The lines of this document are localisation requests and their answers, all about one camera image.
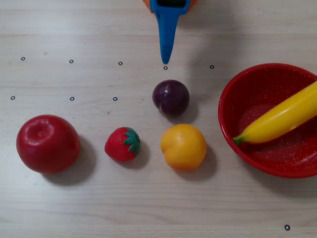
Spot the red toy strawberry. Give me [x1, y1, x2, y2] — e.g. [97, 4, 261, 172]
[104, 126, 141, 162]

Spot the red toy apple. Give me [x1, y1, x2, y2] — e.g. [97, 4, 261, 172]
[16, 114, 81, 174]

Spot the blue gripper black motor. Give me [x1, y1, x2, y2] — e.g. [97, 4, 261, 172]
[150, 0, 192, 65]

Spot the purple toy plum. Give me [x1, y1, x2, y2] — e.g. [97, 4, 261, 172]
[152, 79, 190, 118]

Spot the yellow toy banana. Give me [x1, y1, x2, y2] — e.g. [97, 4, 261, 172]
[232, 80, 317, 146]

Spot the yellow toy peach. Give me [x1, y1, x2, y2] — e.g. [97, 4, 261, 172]
[160, 123, 207, 172]

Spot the red speckled bowl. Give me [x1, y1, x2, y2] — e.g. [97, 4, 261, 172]
[217, 62, 317, 179]

